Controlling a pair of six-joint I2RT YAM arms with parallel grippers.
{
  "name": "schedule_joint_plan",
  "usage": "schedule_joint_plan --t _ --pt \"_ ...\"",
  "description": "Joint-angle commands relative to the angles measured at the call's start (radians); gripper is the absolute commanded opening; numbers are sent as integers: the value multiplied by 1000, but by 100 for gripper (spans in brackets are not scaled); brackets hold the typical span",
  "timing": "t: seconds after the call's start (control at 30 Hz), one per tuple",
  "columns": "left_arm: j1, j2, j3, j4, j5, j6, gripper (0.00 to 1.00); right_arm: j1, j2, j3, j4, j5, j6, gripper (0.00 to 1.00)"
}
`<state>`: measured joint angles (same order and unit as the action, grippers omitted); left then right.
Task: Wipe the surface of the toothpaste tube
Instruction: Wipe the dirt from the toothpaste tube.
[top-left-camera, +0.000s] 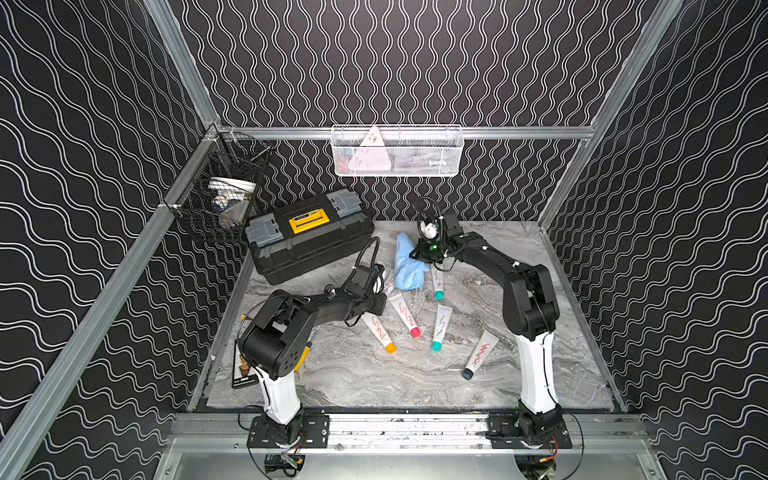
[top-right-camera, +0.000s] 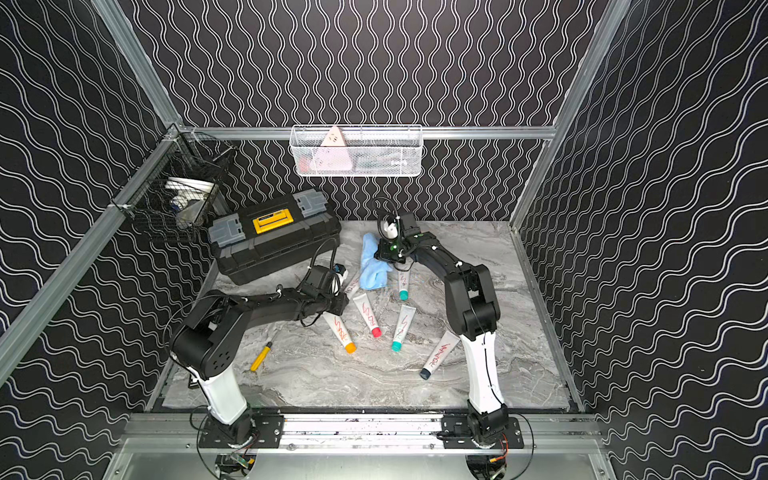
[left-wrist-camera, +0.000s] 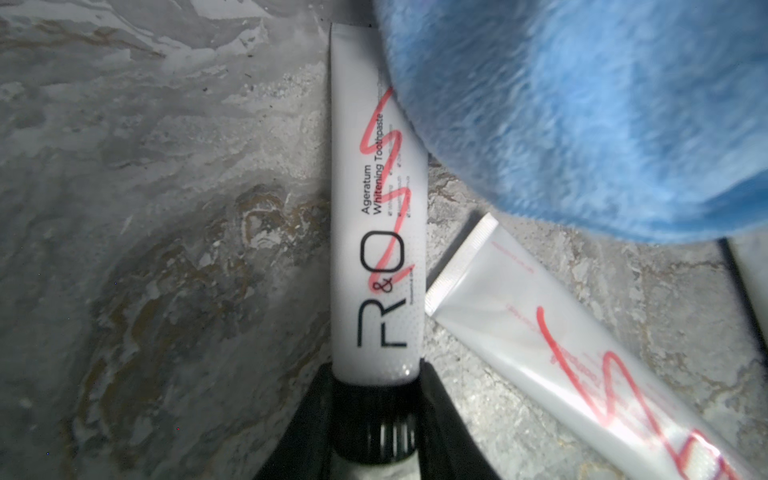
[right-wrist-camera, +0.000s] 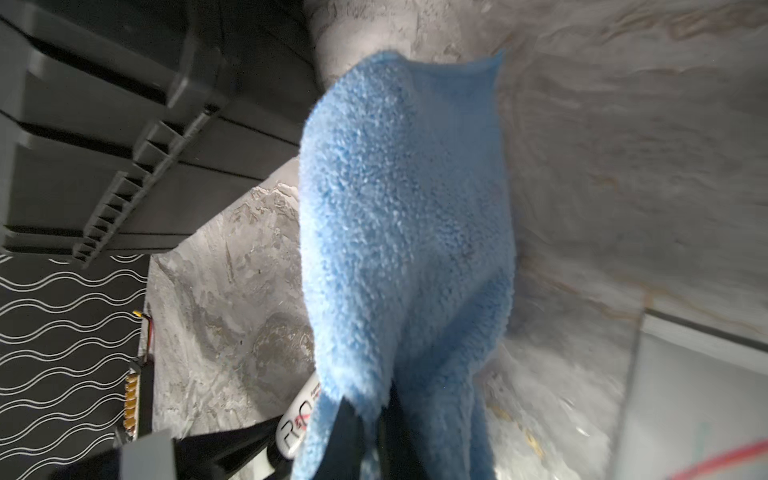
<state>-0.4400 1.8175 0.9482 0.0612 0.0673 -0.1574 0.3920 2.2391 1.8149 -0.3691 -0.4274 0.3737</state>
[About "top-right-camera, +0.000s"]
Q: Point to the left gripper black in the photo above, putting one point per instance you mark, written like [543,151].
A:
[335,301]

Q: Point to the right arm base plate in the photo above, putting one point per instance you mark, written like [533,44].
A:
[467,432]

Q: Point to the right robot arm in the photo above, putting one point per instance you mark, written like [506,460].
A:
[471,304]

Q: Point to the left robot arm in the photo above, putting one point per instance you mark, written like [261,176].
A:
[206,342]

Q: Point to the clear wall basket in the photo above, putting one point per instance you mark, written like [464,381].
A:
[376,150]

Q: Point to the white tube teal cap lower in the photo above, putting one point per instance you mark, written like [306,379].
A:
[405,319]

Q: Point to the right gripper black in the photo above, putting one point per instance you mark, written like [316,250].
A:
[381,251]

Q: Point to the black toolbox yellow latch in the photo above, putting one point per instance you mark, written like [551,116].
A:
[257,241]

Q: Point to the pink triangle item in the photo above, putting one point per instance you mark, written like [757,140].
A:
[332,156]

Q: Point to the white tube green cap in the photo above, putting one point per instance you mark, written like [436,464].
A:
[403,285]

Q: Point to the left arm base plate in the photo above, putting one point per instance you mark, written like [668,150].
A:
[252,431]

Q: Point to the blue microfiber cloth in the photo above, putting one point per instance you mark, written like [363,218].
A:
[373,272]

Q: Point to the white tube pink cap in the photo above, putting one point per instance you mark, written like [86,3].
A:
[364,306]

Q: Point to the white tube orange cap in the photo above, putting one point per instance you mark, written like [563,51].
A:
[339,329]

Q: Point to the yellow marker pen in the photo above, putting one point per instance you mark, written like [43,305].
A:
[261,357]

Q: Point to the white tube black cap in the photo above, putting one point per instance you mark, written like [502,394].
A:
[352,286]

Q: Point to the black wire basket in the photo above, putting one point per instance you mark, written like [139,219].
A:
[183,194]

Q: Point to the white tube dark blue cap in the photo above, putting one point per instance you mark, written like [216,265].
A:
[442,349]

